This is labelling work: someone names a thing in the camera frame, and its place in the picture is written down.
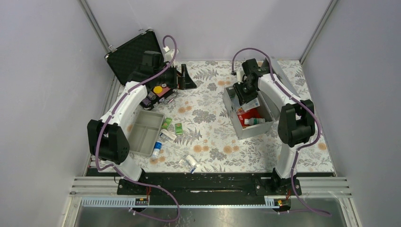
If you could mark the green sachet upper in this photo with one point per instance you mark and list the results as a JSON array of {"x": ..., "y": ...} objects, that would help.
[{"x": 166, "y": 123}]

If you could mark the white pill bottle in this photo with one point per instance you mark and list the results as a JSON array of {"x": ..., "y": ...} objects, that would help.
[{"x": 253, "y": 121}]

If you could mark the red first aid pouch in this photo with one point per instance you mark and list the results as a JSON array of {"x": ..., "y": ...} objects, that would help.
[{"x": 254, "y": 113}]

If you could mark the white bandage roll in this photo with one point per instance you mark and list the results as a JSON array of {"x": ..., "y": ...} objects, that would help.
[{"x": 191, "y": 160}]

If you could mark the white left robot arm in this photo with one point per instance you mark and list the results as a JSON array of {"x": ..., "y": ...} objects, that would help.
[{"x": 123, "y": 130}]

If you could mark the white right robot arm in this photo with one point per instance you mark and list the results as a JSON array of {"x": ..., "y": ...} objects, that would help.
[{"x": 296, "y": 121}]

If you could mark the white blue-label bottle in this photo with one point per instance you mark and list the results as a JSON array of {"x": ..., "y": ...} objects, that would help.
[{"x": 156, "y": 150}]

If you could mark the grey plastic tray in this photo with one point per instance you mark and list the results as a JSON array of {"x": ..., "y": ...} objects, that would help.
[{"x": 145, "y": 132}]

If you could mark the green sachet lower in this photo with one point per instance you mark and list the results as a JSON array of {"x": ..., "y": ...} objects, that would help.
[{"x": 178, "y": 129}]

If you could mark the green sachet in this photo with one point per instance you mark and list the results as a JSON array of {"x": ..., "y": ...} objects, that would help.
[
  {"x": 166, "y": 123},
  {"x": 178, "y": 129}
]

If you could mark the floral table mat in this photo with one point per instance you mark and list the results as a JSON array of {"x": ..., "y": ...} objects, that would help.
[{"x": 208, "y": 134}]

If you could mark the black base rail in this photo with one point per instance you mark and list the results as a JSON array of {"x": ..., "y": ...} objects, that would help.
[{"x": 209, "y": 188}]

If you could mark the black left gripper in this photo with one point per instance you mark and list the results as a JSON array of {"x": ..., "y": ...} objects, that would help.
[{"x": 183, "y": 82}]

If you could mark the black poker chip case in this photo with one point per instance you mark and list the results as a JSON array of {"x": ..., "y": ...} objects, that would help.
[{"x": 128, "y": 56}]

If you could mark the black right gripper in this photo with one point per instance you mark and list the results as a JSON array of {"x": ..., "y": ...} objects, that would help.
[{"x": 242, "y": 98}]

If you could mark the grey metal box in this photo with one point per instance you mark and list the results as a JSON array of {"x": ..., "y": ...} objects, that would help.
[{"x": 261, "y": 96}]

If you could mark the clear syringe packet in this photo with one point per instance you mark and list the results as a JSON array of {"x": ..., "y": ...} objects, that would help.
[{"x": 183, "y": 163}]

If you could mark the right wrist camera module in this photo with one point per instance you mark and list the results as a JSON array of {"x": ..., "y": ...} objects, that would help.
[{"x": 240, "y": 76}]

